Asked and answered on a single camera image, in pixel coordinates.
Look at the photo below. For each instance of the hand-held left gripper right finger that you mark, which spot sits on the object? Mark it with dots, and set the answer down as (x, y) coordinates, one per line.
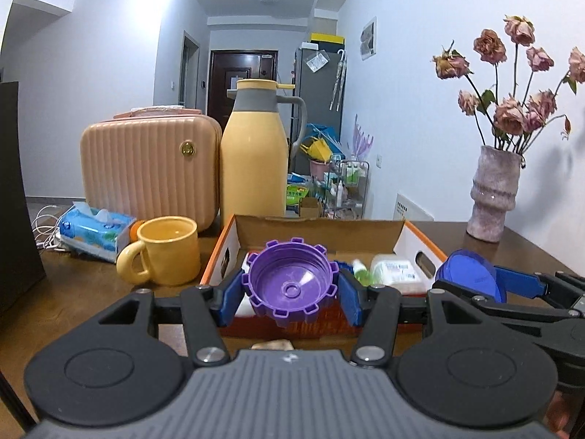
(349, 302)

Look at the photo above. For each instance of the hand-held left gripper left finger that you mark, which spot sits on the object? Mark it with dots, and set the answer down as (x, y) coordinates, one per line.
(231, 293)

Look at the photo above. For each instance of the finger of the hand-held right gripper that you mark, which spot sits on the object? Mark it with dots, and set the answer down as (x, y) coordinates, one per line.
(521, 281)
(525, 311)

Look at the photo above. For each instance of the small bottle with white cap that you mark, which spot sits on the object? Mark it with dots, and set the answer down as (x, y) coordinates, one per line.
(365, 274)

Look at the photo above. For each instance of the round blue lid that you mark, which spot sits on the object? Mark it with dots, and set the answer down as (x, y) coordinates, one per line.
(470, 274)

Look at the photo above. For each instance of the purple notched cap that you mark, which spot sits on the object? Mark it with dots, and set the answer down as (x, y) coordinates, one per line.
(283, 279)

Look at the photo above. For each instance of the white wipes packet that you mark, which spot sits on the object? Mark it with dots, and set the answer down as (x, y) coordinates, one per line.
(397, 272)

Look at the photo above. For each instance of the beige square adapter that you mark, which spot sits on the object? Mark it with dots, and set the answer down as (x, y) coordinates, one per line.
(274, 345)

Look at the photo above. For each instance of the red cardboard box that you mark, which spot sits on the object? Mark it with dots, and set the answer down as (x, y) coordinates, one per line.
(292, 233)

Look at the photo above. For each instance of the white red lint brush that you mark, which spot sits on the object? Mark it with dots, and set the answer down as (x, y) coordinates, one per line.
(244, 305)

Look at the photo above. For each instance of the yellow mug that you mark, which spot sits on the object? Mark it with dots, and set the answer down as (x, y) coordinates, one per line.
(169, 260)

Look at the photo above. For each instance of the pink ceramic vase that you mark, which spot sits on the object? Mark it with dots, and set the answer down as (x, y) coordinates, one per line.
(496, 192)

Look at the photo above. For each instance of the small brown cardboard box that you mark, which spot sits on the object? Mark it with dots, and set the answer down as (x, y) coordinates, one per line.
(311, 208)

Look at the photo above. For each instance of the white leaning board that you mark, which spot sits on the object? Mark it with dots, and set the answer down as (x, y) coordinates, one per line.
(411, 208)

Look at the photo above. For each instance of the orange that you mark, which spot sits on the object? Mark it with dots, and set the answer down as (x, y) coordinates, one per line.
(134, 233)

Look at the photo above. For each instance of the green packet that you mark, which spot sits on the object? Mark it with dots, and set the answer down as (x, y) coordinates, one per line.
(298, 194)

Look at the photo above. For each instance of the yellow thermos jug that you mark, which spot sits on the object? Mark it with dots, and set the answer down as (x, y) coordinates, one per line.
(253, 164)

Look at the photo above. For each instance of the pink bucket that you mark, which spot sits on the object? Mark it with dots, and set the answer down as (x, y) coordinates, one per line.
(318, 167)

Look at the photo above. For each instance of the blue tissue pack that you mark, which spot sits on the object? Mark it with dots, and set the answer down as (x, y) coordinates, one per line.
(91, 233)

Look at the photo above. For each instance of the pink ribbed suitcase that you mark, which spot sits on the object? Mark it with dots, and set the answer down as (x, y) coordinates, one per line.
(137, 173)

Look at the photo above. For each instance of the yellow plastic watering can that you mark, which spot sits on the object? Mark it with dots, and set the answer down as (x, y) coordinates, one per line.
(316, 150)

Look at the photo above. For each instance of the bunch of dried pink roses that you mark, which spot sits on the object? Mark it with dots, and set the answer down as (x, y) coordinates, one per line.
(509, 116)

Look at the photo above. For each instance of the dark brown entrance door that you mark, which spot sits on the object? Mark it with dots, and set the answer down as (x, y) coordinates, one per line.
(219, 91)

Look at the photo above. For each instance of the grey fridge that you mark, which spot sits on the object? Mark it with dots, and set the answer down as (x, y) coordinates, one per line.
(315, 100)

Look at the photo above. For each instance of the paper sheet on door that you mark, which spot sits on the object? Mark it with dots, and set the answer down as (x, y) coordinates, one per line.
(240, 81)

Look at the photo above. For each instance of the grey interior door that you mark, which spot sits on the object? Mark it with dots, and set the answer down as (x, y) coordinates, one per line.
(188, 73)

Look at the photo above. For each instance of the white hanging umbrella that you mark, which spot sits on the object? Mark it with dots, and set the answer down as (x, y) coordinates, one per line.
(338, 77)

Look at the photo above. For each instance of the black monitor edge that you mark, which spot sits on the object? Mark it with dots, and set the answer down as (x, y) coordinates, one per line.
(18, 192)

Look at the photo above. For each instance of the clear plastic bag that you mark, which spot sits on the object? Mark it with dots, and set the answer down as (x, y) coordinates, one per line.
(317, 61)

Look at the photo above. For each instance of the yellow black box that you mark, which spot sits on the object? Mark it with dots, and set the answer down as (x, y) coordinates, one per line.
(327, 37)

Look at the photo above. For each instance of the blue plastic frame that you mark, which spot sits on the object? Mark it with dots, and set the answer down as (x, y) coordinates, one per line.
(325, 132)

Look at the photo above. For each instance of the wall picture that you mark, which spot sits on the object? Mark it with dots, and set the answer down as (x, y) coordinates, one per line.
(368, 39)

